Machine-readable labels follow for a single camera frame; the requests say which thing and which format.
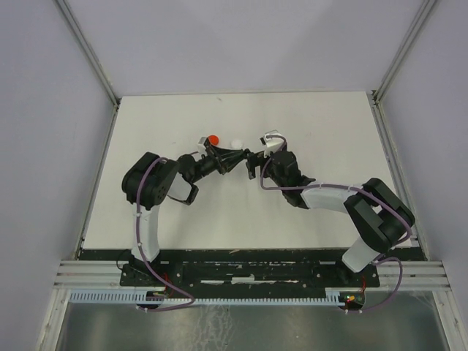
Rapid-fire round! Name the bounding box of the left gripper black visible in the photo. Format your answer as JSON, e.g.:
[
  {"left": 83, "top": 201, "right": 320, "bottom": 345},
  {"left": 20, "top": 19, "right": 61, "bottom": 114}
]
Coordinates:
[{"left": 191, "top": 143, "right": 246, "bottom": 183}]

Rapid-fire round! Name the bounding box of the round white earbud case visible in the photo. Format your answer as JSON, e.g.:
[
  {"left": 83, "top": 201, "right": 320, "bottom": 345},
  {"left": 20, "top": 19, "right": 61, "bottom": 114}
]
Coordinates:
[{"left": 230, "top": 139, "right": 244, "bottom": 149}]

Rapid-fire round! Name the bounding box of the round orange earbud case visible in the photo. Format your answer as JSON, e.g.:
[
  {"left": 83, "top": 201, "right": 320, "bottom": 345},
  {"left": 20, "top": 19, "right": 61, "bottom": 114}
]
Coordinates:
[{"left": 208, "top": 135, "right": 219, "bottom": 146}]

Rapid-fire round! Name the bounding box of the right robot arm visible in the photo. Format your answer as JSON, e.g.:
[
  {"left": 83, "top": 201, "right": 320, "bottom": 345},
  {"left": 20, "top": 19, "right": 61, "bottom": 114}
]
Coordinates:
[{"left": 246, "top": 150, "right": 415, "bottom": 286}]

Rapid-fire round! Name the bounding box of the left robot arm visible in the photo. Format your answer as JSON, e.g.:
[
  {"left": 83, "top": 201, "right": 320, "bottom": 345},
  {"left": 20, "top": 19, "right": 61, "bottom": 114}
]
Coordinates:
[{"left": 121, "top": 143, "right": 248, "bottom": 285}]

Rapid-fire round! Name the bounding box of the right controller board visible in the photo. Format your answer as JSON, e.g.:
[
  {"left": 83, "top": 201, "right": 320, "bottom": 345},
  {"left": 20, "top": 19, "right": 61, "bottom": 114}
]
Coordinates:
[{"left": 344, "top": 292, "right": 366, "bottom": 310}]

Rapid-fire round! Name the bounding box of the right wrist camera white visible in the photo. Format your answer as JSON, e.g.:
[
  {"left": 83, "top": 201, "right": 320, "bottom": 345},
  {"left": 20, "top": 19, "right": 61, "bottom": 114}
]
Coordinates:
[{"left": 260, "top": 129, "right": 287, "bottom": 157}]

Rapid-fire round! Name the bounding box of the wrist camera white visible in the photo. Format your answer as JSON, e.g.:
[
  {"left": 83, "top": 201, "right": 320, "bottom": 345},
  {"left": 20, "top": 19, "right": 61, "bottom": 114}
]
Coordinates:
[
  {"left": 260, "top": 129, "right": 287, "bottom": 157},
  {"left": 197, "top": 137, "right": 210, "bottom": 154}
]

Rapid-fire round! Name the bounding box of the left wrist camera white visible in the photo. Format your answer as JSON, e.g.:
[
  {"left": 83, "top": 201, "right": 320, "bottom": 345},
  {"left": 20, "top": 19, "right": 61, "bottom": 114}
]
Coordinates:
[{"left": 197, "top": 137, "right": 210, "bottom": 154}]

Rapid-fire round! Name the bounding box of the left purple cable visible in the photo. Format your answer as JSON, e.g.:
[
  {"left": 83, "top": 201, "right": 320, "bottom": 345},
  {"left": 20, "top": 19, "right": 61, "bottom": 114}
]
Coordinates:
[{"left": 133, "top": 156, "right": 195, "bottom": 314}]

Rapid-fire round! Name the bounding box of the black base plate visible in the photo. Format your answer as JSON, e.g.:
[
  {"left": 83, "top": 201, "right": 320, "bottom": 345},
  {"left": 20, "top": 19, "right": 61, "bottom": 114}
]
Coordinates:
[{"left": 121, "top": 261, "right": 380, "bottom": 288}]

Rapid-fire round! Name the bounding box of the white slotted cable duct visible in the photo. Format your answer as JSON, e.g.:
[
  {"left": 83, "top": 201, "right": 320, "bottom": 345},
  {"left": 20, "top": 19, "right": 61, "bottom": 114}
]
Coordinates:
[{"left": 68, "top": 287, "right": 348, "bottom": 306}]

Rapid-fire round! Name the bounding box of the right aluminium corner post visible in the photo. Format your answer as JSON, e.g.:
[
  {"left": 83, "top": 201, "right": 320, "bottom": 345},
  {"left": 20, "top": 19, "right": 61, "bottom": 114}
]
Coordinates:
[{"left": 371, "top": 0, "right": 439, "bottom": 107}]

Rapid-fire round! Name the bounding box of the aluminium corner post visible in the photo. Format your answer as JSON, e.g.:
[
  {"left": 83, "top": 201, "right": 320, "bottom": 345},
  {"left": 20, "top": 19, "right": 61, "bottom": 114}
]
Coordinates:
[
  {"left": 54, "top": 0, "right": 121, "bottom": 109},
  {"left": 371, "top": 0, "right": 439, "bottom": 107}
]

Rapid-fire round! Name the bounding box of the aluminium frame rail front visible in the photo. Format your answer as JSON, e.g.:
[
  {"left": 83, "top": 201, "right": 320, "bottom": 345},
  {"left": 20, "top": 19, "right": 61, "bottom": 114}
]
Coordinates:
[{"left": 53, "top": 260, "right": 451, "bottom": 292}]

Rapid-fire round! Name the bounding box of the left aluminium corner post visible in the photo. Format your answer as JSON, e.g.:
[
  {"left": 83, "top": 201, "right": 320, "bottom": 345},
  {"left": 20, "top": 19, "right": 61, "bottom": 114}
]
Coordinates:
[{"left": 54, "top": 0, "right": 121, "bottom": 109}]

